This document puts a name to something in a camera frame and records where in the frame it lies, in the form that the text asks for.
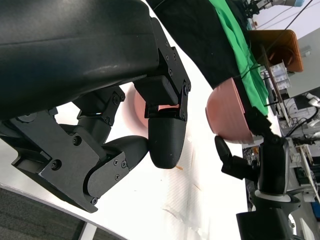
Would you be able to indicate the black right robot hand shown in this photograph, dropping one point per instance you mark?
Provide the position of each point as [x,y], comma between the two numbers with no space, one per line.
[272,165]

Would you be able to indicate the pink plastic bowl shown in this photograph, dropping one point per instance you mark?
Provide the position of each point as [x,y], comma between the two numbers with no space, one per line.
[225,112]
[140,117]

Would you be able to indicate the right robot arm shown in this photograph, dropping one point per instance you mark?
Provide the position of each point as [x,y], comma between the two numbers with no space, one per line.
[265,220]

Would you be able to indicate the grey metal cabinet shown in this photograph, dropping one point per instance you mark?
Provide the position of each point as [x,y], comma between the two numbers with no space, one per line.
[310,75]

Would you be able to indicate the black backdrop cloth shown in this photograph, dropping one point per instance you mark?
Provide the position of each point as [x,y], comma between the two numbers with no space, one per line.
[195,37]

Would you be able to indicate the clear plastic drawer rack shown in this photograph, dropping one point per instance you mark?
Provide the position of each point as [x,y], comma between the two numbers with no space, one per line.
[281,75]

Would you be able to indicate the orange brown chair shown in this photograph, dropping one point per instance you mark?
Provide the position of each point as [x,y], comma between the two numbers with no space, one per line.
[287,47]

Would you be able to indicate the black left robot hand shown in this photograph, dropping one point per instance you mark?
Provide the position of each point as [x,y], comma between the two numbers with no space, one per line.
[75,50]

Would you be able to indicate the green cloth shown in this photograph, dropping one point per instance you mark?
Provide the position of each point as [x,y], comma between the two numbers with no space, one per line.
[232,32]

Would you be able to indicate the white table leg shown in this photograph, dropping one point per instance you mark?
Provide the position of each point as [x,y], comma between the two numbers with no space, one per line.
[88,231]

